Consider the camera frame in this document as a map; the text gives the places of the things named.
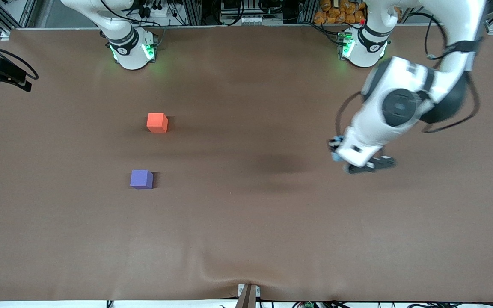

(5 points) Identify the light blue foam cube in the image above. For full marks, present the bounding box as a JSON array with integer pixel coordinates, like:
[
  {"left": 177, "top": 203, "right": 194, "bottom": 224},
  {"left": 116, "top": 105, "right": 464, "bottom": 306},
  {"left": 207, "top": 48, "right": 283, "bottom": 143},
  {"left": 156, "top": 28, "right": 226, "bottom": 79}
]
[{"left": 331, "top": 136, "right": 345, "bottom": 163}]

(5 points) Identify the brown table mat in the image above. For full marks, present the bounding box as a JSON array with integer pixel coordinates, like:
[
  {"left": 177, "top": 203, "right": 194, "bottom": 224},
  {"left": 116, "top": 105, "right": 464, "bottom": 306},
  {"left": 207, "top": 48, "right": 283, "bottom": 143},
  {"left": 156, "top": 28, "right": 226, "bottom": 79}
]
[{"left": 0, "top": 24, "right": 493, "bottom": 302}]

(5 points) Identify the pile of orange objects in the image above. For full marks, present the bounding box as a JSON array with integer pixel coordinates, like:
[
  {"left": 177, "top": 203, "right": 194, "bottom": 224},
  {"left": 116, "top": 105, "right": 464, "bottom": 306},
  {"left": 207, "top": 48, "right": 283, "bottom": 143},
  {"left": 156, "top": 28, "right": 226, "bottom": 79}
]
[{"left": 314, "top": 0, "right": 367, "bottom": 25}]

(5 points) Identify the orange foam cube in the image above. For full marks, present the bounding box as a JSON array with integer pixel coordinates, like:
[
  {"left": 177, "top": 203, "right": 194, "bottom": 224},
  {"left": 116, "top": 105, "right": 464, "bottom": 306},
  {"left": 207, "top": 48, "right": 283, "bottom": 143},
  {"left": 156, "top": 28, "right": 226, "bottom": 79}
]
[{"left": 146, "top": 113, "right": 169, "bottom": 133}]

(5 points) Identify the purple foam cube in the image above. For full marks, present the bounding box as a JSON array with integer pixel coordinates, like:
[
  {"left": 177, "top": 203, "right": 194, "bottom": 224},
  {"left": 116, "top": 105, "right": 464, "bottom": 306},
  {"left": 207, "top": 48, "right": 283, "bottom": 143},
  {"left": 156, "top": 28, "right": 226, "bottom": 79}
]
[{"left": 130, "top": 169, "right": 154, "bottom": 190}]

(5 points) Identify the white power strip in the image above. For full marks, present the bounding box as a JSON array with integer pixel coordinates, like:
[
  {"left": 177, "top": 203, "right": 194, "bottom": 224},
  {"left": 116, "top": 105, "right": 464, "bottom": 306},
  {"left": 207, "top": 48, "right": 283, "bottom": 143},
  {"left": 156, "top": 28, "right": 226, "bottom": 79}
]
[{"left": 137, "top": 3, "right": 170, "bottom": 18}]

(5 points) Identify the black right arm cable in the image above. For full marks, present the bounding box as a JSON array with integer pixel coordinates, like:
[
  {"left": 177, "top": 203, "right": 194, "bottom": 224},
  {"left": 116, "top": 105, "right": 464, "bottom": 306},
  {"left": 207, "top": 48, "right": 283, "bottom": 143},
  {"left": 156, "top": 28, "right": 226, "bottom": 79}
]
[{"left": 0, "top": 36, "right": 39, "bottom": 81}]

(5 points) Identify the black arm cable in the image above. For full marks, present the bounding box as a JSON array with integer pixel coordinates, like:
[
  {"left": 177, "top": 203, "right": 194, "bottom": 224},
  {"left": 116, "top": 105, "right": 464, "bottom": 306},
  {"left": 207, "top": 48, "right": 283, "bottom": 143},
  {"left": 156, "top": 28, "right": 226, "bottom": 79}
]
[
  {"left": 0, "top": 36, "right": 39, "bottom": 81},
  {"left": 336, "top": 12, "right": 481, "bottom": 138}
]

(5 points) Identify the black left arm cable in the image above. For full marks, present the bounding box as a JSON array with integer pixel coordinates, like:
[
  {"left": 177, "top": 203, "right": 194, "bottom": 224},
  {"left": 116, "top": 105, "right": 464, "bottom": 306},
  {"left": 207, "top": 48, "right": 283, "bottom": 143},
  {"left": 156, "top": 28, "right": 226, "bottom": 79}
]
[{"left": 336, "top": 12, "right": 481, "bottom": 138}]

